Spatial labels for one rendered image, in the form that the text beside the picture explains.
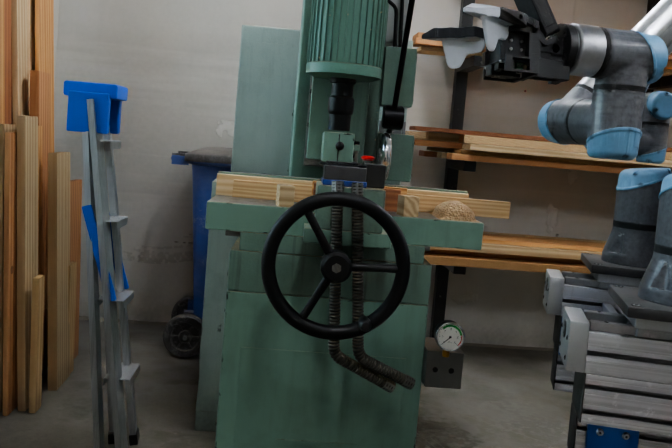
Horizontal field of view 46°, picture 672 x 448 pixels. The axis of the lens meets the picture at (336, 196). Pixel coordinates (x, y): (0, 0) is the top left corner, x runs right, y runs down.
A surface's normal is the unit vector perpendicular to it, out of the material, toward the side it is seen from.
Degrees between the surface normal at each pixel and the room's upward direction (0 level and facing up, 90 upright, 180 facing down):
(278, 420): 90
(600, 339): 90
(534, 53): 82
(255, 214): 90
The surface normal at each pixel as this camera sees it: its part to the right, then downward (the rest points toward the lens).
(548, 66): 0.26, -0.04
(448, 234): 0.04, 0.07
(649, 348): -0.19, 0.06
